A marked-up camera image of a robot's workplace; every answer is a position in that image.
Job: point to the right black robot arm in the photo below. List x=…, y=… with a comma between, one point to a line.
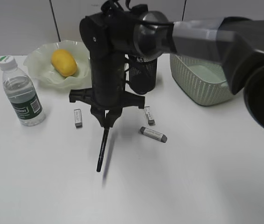
x=235, y=43

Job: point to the clear plastic water bottle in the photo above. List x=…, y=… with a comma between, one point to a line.
x=21, y=92

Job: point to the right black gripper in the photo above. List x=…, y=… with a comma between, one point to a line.
x=109, y=39

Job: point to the black marker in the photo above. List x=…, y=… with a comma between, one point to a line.
x=102, y=149

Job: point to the long grey white eraser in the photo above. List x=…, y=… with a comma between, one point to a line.
x=153, y=134

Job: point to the green plastic woven basket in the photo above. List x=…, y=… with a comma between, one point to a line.
x=202, y=81

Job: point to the yellow mango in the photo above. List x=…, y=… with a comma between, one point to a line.
x=63, y=61

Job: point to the black mesh pen holder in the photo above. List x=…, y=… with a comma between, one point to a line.
x=141, y=74

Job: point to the pale green wavy plate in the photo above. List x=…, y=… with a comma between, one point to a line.
x=39, y=66

